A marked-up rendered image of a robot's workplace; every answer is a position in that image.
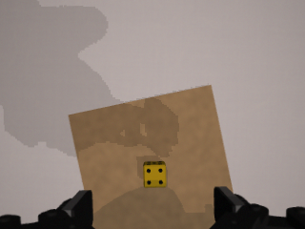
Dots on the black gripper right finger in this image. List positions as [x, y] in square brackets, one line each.
[250, 216]

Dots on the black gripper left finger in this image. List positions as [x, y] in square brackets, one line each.
[73, 213]

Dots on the tan square mat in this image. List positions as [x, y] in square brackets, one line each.
[181, 129]

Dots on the yellow die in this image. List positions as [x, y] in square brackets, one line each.
[154, 174]

